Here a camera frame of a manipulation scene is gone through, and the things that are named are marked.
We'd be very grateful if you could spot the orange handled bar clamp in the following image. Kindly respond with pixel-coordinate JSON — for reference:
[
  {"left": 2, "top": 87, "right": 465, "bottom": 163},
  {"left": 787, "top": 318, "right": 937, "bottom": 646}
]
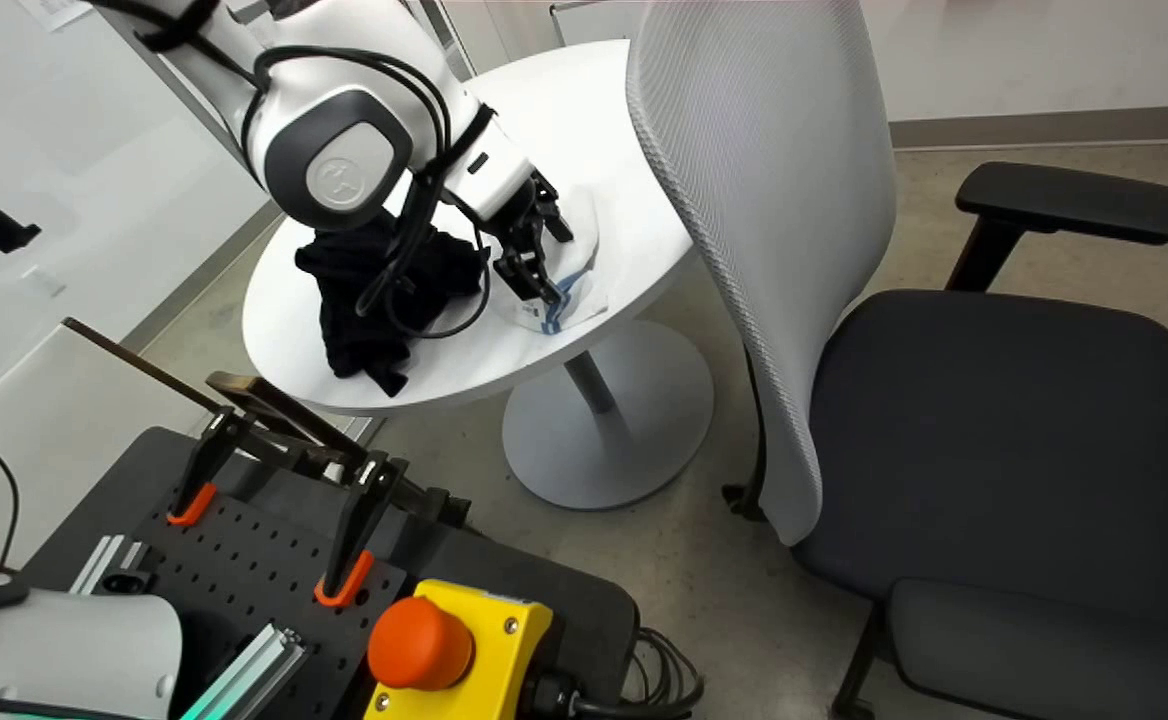
[
  {"left": 204, "top": 371, "right": 412, "bottom": 617},
  {"left": 61, "top": 314, "right": 281, "bottom": 530}
]

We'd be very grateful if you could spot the black cloth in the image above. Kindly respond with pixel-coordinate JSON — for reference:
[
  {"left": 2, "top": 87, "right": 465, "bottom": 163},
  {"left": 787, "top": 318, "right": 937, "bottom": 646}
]
[{"left": 292, "top": 212, "right": 492, "bottom": 400}]

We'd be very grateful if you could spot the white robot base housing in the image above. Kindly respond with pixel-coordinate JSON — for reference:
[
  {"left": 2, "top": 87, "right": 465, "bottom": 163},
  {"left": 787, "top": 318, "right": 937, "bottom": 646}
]
[{"left": 0, "top": 572, "right": 188, "bottom": 720}]

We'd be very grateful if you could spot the grey mesh office chair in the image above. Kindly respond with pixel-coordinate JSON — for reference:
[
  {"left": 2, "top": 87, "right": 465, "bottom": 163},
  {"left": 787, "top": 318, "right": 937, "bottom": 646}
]
[{"left": 624, "top": 0, "right": 1168, "bottom": 720}]

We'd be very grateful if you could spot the black emergency stop cable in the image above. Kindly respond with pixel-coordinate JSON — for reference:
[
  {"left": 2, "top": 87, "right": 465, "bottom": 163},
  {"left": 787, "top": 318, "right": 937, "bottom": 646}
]
[{"left": 529, "top": 624, "right": 707, "bottom": 720}]

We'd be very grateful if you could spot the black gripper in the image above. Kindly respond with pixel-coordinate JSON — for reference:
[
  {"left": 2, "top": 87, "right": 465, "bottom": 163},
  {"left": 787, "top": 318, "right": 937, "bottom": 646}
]
[{"left": 479, "top": 172, "right": 578, "bottom": 311}]

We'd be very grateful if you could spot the black perforated mounting board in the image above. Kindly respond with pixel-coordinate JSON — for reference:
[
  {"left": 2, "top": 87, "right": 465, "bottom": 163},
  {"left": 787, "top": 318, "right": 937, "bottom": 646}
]
[{"left": 14, "top": 424, "right": 645, "bottom": 720}]

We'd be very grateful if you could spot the aluminium extrusion bar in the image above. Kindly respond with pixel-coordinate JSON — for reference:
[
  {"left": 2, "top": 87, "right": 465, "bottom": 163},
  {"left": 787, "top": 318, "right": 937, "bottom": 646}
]
[
  {"left": 177, "top": 619, "right": 306, "bottom": 720},
  {"left": 68, "top": 530, "right": 157, "bottom": 598}
]

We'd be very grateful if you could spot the grey table pedestal foot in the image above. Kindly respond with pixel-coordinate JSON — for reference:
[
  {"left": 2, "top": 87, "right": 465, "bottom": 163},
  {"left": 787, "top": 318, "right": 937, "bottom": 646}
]
[{"left": 498, "top": 314, "right": 719, "bottom": 514}]

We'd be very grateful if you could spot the yellow emergency stop box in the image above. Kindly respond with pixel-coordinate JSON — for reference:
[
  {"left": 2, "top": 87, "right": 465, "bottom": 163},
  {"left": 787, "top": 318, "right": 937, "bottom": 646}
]
[{"left": 358, "top": 577, "right": 561, "bottom": 720}]

